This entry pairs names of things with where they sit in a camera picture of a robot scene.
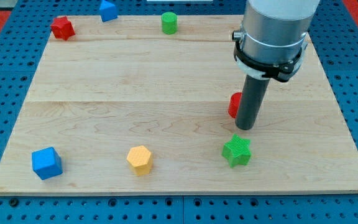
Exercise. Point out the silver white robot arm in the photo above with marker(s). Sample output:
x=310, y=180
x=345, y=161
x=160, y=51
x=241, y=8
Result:
x=271, y=41

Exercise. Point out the blue cube block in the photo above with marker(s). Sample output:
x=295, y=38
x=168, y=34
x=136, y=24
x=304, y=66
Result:
x=46, y=163

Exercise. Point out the red cylinder block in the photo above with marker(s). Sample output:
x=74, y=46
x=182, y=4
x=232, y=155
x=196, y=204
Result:
x=234, y=104

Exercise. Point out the wooden board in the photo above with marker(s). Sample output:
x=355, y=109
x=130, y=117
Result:
x=124, y=83

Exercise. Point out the yellow hexagon block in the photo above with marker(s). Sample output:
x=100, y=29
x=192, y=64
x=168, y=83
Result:
x=140, y=160

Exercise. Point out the green star block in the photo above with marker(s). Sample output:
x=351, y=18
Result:
x=237, y=151

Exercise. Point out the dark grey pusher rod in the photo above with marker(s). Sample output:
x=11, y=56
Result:
x=252, y=96

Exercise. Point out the green cylinder block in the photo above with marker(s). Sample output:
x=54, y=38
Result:
x=169, y=23

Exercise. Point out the blue triangular block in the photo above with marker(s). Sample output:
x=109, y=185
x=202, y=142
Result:
x=108, y=11

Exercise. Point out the red star block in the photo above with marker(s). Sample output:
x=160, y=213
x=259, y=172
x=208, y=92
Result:
x=62, y=28

